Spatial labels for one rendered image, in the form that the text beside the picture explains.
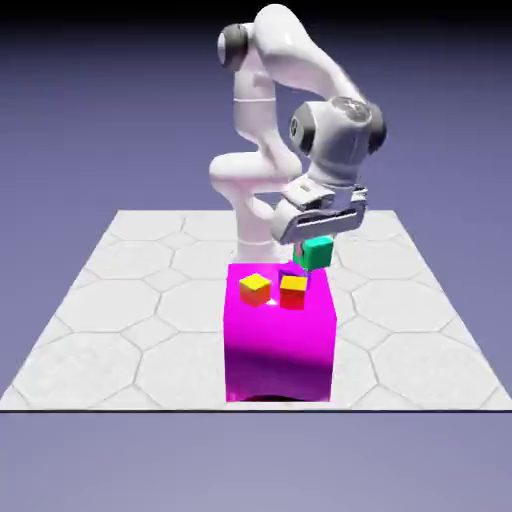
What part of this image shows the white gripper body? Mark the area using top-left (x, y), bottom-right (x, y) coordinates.
top-left (270, 184), bottom-right (366, 246)

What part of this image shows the small orange cube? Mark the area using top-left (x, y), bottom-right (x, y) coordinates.
top-left (239, 273), bottom-right (272, 308)

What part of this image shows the large magenta box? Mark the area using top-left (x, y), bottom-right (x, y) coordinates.
top-left (222, 262), bottom-right (336, 403)

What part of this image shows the small red cube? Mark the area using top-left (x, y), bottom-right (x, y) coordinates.
top-left (279, 275), bottom-right (308, 311)

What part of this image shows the small purple cube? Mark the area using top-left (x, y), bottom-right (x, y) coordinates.
top-left (278, 259), bottom-right (312, 282)

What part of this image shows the small green cube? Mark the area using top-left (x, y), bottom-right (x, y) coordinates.
top-left (292, 235), bottom-right (335, 272)

